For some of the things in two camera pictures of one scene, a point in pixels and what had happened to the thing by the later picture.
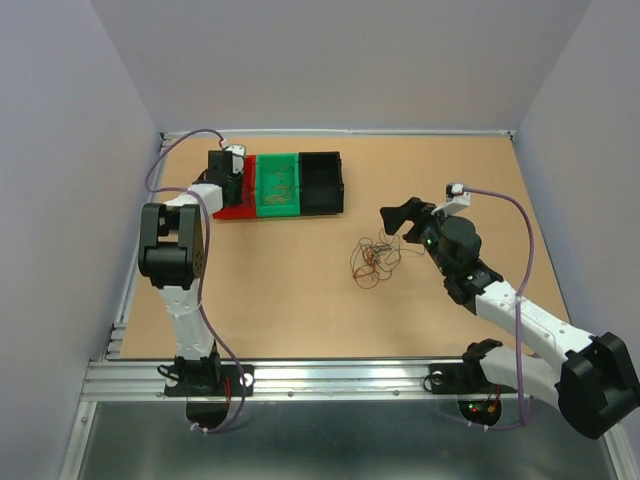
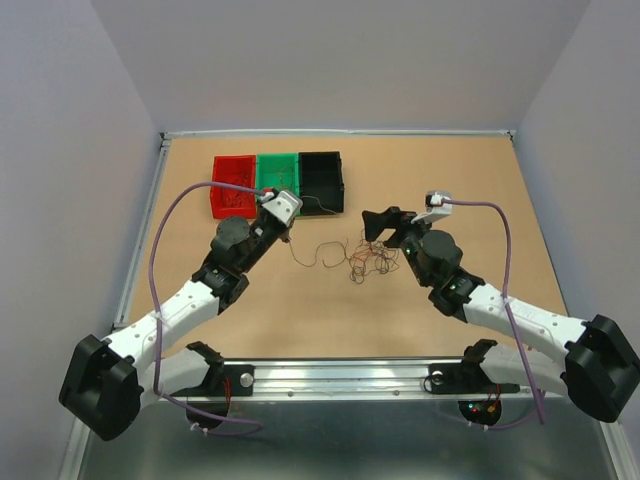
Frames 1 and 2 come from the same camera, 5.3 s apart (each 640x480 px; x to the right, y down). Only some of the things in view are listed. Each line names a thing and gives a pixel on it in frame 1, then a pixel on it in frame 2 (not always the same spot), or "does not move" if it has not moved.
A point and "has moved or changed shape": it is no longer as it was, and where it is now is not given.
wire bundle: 372,262 has moved or changed shape
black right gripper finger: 414,235 to 395,240
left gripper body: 235,179 to 264,234
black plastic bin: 321,187 does not move
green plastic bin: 277,184 does not move
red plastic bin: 247,209 does not move
